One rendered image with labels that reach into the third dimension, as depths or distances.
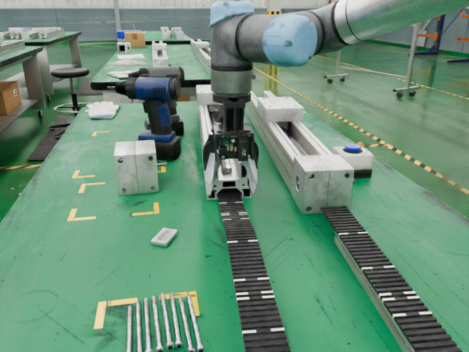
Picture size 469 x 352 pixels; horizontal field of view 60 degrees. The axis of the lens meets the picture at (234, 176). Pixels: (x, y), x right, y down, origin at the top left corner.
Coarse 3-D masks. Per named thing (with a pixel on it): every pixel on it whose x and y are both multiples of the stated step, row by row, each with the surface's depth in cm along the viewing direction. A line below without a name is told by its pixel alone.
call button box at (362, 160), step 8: (336, 152) 102; (344, 152) 101; (352, 152) 100; (360, 152) 100; (368, 152) 101; (352, 160) 99; (360, 160) 99; (368, 160) 99; (360, 168) 100; (368, 168) 100; (360, 176) 101; (368, 176) 101
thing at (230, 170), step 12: (204, 108) 134; (204, 120) 120; (204, 132) 108; (228, 168) 92; (240, 168) 88; (204, 180) 99; (216, 180) 88; (228, 180) 89; (240, 180) 89; (216, 192) 89; (240, 192) 92
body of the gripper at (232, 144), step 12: (216, 96) 73; (240, 96) 72; (228, 108) 73; (240, 108) 74; (228, 120) 74; (240, 120) 74; (216, 132) 73; (228, 132) 72; (240, 132) 73; (252, 132) 74; (216, 144) 73; (228, 144) 75; (240, 144) 74; (252, 144) 74; (216, 156) 74; (228, 156) 76; (240, 156) 75; (252, 156) 75
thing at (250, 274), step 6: (240, 270) 60; (246, 270) 60; (252, 270) 60; (258, 270) 60; (264, 270) 60; (234, 276) 58; (240, 276) 59; (246, 276) 59; (252, 276) 59; (258, 276) 59; (264, 276) 59
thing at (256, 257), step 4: (232, 256) 63; (236, 256) 63; (240, 256) 63; (244, 256) 63; (248, 256) 63; (252, 256) 63; (256, 256) 63; (260, 256) 63; (232, 260) 62; (236, 260) 62; (240, 260) 62; (244, 260) 62; (248, 260) 62; (252, 260) 62; (256, 260) 62; (260, 260) 62
